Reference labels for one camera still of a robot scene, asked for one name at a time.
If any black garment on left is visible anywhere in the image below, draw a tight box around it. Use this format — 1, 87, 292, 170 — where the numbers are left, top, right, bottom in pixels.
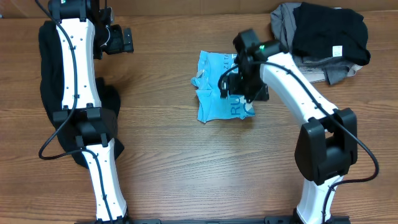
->
37, 20, 125, 169

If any beige folded garment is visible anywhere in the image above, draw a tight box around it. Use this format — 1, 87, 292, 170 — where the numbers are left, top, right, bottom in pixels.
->
298, 60, 364, 84

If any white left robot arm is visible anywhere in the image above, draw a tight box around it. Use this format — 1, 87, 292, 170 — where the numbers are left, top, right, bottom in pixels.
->
45, 1, 134, 223

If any brown cardboard back panel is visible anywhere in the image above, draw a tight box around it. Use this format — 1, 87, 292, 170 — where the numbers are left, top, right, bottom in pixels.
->
0, 0, 398, 19

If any grey folded garment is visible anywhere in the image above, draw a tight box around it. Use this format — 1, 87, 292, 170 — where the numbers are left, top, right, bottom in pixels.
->
271, 2, 349, 68

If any black folded t-shirt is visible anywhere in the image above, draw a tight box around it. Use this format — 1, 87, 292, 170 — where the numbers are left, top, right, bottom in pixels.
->
292, 2, 371, 66

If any light blue printed t-shirt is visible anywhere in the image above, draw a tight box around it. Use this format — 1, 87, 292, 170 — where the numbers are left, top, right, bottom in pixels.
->
191, 50, 255, 123

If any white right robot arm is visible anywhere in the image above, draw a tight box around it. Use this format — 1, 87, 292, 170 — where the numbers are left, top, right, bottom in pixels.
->
218, 29, 358, 223

